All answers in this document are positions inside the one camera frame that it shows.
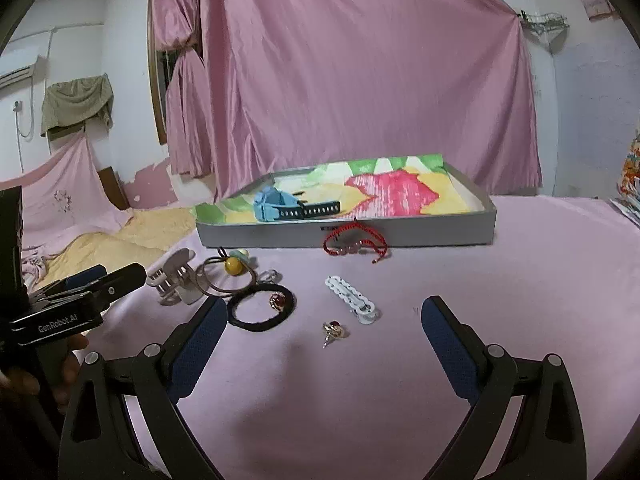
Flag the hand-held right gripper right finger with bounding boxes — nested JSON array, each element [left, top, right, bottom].
[[421, 295, 587, 480]]

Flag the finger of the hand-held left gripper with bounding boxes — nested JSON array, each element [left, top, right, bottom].
[[37, 263, 148, 317], [30, 266, 109, 307]]

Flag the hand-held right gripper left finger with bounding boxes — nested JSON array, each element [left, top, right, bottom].
[[59, 296, 230, 480]]

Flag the grey tray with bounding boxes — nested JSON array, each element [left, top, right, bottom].
[[195, 152, 497, 249]]

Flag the person's left hand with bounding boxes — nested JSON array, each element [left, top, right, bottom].
[[0, 332, 91, 411]]

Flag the yellow blanket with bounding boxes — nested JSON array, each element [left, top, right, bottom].
[[42, 206, 198, 286]]

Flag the white hair claw clip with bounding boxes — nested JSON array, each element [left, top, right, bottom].
[[146, 248, 211, 307]]

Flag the pink embroidered sheet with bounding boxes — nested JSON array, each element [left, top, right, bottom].
[[0, 132, 133, 281]]

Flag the wooden headboard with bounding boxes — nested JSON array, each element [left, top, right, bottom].
[[97, 166, 132, 210]]

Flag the white wavy hair clip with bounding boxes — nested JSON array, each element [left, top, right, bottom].
[[325, 275, 380, 325]]

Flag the colourful painted paper sheet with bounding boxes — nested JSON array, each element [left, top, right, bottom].
[[197, 155, 488, 225]]

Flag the olive green cloth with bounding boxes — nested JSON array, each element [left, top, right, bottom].
[[40, 74, 115, 137]]

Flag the tied pink curtain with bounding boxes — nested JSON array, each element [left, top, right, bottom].
[[149, 0, 218, 176]]

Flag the white air conditioner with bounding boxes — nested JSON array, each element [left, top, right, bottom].
[[0, 45, 41, 86]]

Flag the colourful printed papers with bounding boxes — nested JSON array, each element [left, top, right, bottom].
[[610, 130, 640, 233]]

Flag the large pink curtain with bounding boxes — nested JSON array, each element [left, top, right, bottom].
[[200, 0, 543, 201]]

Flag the black hair tie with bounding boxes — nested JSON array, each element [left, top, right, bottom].
[[227, 283, 297, 333]]

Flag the hair tie with yellow bead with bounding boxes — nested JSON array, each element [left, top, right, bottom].
[[195, 247, 258, 297]]

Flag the red string bracelet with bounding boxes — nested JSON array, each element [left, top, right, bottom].
[[322, 219, 391, 265]]

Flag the wooden window frame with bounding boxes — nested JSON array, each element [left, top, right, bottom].
[[146, 10, 168, 146]]

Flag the wire wall rack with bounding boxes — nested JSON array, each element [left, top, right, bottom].
[[517, 9, 568, 36]]

